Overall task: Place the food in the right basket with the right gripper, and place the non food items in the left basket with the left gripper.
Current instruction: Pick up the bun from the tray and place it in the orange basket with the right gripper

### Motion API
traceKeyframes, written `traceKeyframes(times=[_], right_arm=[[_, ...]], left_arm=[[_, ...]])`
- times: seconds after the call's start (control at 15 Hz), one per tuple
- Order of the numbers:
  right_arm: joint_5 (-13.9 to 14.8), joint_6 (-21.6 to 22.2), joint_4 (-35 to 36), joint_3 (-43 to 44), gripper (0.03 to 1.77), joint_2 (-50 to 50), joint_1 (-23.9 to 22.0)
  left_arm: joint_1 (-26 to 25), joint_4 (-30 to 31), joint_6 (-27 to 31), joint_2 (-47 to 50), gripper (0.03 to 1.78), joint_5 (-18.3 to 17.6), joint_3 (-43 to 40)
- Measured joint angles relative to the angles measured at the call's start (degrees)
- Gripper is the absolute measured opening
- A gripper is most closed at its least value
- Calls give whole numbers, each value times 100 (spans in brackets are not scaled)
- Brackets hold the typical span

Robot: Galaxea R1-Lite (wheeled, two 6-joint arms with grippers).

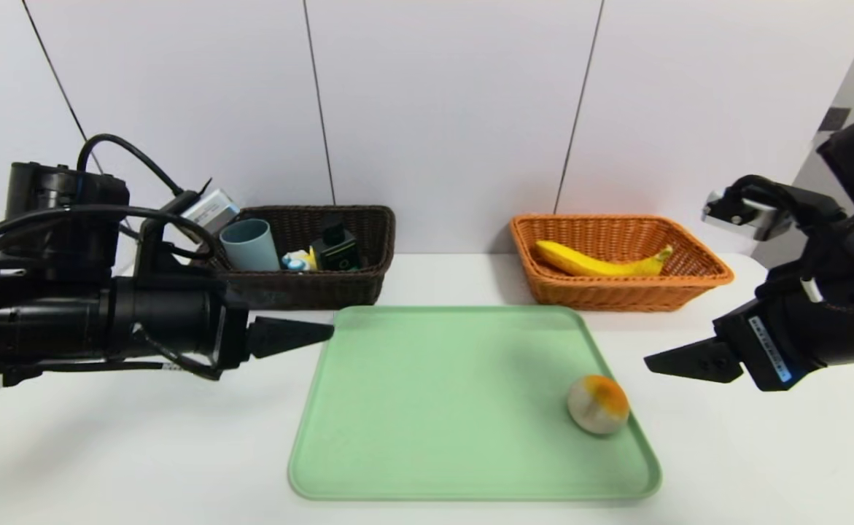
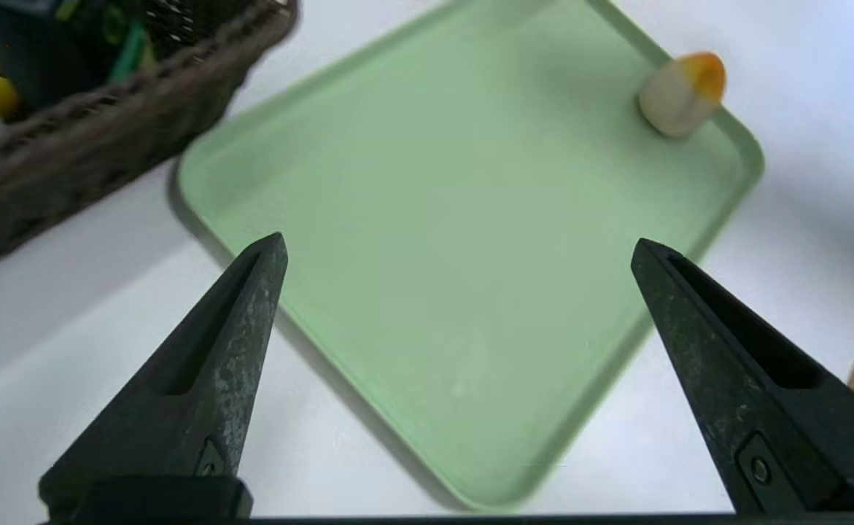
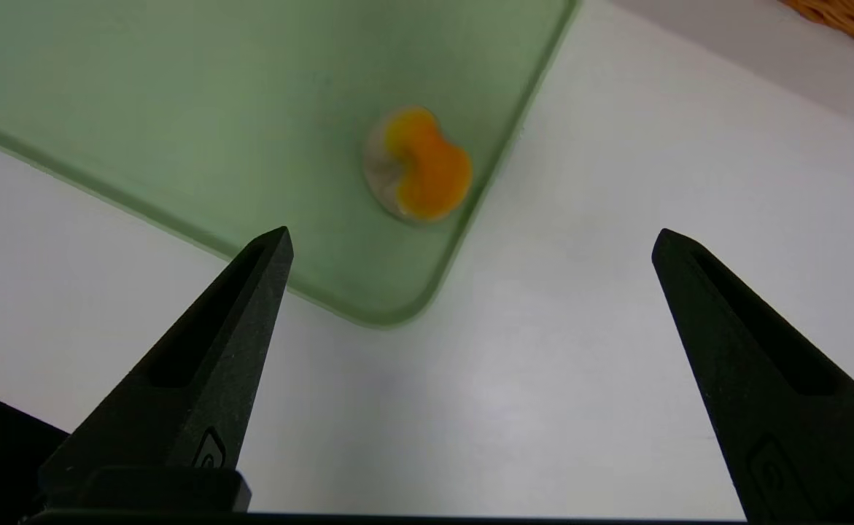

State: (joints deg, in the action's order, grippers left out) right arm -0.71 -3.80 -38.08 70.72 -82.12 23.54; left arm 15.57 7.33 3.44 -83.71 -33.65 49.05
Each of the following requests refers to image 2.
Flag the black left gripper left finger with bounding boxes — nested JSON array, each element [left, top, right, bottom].
[[39, 232, 289, 518]]

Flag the light green plastic tray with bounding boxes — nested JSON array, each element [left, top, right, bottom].
[[176, 0, 765, 511]]

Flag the orange and white peach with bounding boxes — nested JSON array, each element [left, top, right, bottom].
[[638, 51, 727, 139]]

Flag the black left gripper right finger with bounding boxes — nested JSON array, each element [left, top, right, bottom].
[[631, 238, 854, 515]]

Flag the dark brown wicker basket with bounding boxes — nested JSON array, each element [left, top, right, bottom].
[[0, 0, 300, 278]]

